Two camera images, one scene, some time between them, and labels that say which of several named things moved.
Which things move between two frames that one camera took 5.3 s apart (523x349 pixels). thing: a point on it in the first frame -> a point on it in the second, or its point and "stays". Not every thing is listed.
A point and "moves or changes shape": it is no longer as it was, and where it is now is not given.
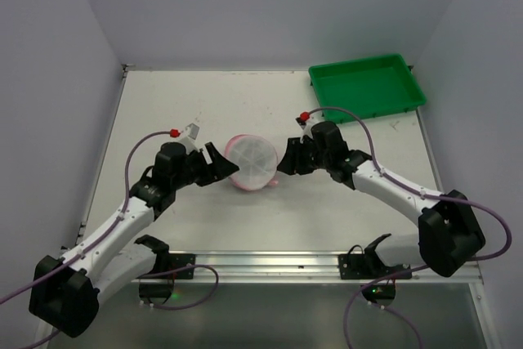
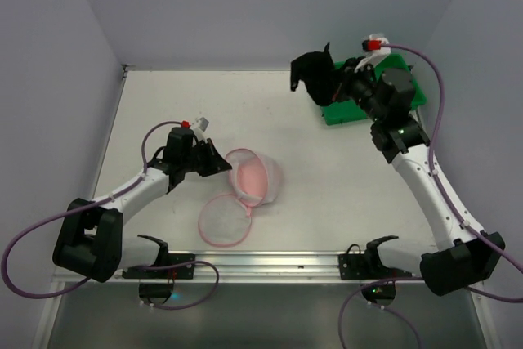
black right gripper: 302,154 -> 341,80
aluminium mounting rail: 301,269 stays
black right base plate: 368,265 stays
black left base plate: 165,261 stays
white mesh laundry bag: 256,159 moves or changes shape
